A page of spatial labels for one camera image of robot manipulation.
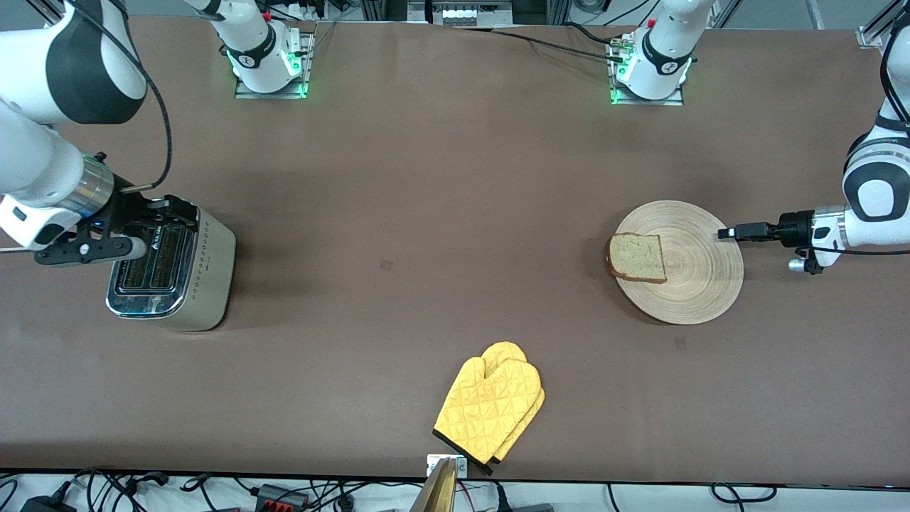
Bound round wooden plate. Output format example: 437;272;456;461
613;201;744;326

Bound brown bread slice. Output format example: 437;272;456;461
606;233;668;284

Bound beige chrome two-slot toaster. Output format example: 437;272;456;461
106;198;237;333

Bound yellow quilted oven mitt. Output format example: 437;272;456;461
483;384;546;476
433;341;542;470

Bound black adapter with red plugs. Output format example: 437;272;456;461
256;485;310;510

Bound white power strip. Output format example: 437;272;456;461
434;0;513;28

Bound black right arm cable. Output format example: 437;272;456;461
71;0;173;194

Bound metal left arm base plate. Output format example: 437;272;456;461
609;36;685;107

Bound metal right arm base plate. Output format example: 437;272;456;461
235;32;316;99

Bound short black table cable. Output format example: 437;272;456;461
565;23;623;45

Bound black looped floor cable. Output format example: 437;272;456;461
711;484;777;503

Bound long black table cable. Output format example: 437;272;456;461
491;28;626;63

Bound gold camera stand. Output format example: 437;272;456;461
409;457;459;512

